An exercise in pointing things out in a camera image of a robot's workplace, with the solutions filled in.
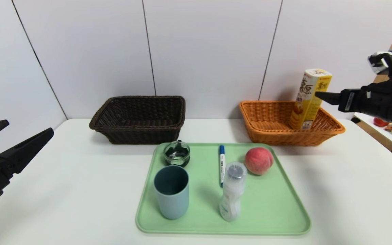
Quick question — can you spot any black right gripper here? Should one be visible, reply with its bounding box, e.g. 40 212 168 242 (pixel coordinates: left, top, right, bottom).
314 83 392 121

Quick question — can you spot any yellow snack box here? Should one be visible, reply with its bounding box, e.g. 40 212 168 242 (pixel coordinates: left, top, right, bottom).
289 68 332 130

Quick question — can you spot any pink red peach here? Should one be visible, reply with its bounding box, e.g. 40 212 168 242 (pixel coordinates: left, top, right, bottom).
244 147 274 176

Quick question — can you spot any blue white marker pen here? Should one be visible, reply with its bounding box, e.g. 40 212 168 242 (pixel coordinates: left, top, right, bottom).
219 145 226 187

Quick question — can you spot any clear plastic bottle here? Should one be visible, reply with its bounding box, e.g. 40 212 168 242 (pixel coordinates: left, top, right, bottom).
219 162 247 222

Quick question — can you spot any blue grey plastic cup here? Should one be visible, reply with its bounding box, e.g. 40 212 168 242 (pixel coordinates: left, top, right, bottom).
154 165 190 220

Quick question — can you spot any orange wicker basket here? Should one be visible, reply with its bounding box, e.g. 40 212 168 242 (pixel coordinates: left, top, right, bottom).
239 100 346 147

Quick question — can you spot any dark brown wicker basket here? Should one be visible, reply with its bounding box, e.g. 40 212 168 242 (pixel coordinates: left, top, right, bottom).
89 96 186 145

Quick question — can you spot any light green plastic tray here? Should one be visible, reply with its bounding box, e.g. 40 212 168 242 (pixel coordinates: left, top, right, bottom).
135 142 311 235

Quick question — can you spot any dark glass ashtray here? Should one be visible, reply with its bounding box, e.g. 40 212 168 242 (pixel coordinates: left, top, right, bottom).
164 140 191 167

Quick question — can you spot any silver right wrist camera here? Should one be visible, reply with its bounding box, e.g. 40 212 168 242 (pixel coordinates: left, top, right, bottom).
368 50 392 79

